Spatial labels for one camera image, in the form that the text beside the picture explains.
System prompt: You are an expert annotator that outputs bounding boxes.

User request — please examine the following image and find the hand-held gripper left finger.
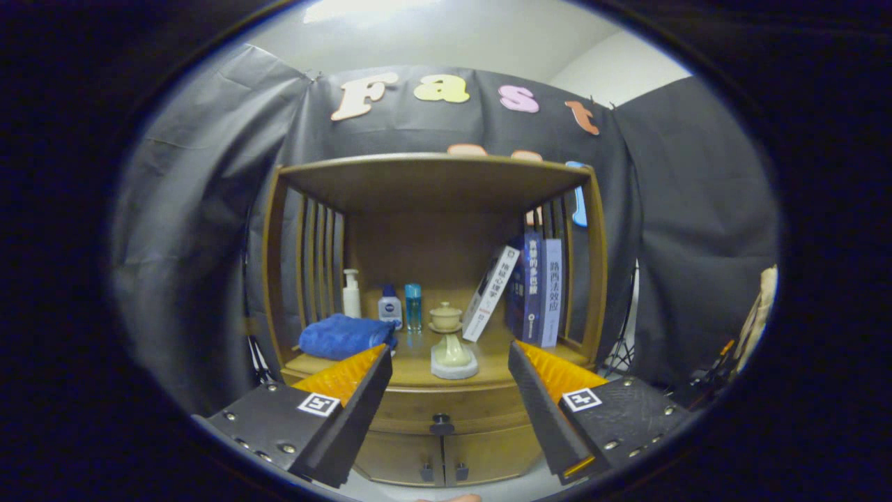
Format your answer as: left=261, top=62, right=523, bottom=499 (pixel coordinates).
left=202, top=343, right=393, bottom=489

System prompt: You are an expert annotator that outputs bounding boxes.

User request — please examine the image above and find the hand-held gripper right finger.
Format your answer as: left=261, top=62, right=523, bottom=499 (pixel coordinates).
left=507, top=340, right=692, bottom=487

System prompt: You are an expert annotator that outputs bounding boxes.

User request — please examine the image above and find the wooden drawer with black knob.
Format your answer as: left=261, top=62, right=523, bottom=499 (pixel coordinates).
left=282, top=373, right=600, bottom=436

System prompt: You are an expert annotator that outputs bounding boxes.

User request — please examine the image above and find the pale green ceramic ornament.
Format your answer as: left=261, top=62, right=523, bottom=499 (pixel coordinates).
left=430, top=332, right=480, bottom=381

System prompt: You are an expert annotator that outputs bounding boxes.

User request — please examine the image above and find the wooden cabinet door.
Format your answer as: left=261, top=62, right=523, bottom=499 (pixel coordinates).
left=443, top=424, right=544, bottom=485
left=354, top=431, right=445, bottom=487

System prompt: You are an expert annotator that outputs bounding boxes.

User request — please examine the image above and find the wooden countertop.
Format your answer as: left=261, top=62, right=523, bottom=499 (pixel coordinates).
left=282, top=328, right=597, bottom=388

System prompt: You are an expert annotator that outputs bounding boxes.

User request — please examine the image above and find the wooden cabinet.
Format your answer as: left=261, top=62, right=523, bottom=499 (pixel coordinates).
left=261, top=152, right=608, bottom=487

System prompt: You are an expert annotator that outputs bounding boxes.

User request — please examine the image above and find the folded blue towel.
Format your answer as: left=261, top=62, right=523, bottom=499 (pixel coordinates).
left=298, top=313, right=398, bottom=361

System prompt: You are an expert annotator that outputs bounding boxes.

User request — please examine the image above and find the black light stand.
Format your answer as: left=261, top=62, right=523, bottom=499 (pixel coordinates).
left=601, top=261, right=638, bottom=377

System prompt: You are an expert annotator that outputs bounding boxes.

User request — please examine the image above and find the white bottle with blue cap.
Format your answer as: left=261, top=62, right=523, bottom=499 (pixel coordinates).
left=377, top=283, right=403, bottom=330

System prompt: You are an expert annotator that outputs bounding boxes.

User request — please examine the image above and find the white pump bottle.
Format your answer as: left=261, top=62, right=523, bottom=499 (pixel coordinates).
left=342, top=268, right=362, bottom=319

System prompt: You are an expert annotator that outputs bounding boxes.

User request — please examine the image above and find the light blue book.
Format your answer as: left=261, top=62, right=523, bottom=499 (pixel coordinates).
left=540, top=238, right=564, bottom=349

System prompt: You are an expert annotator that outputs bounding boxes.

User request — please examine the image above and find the clear blue bottle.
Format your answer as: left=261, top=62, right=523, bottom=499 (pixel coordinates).
left=405, top=282, right=423, bottom=332

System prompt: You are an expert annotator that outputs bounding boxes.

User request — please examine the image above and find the dark blue book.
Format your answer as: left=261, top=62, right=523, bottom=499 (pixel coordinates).
left=505, top=231, right=544, bottom=346

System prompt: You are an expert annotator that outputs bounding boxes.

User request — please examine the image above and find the white leaning book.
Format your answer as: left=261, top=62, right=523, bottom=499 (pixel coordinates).
left=462, top=244, right=521, bottom=343

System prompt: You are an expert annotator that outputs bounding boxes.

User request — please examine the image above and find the beige lidded teacup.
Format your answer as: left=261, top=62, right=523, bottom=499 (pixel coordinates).
left=428, top=301, right=463, bottom=334

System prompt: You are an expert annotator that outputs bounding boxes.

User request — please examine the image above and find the beige wooden object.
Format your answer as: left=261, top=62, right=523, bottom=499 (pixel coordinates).
left=739, top=265, right=779, bottom=374

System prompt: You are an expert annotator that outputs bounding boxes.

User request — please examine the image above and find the black backdrop cloth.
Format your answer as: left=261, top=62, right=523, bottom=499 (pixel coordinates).
left=108, top=42, right=781, bottom=419

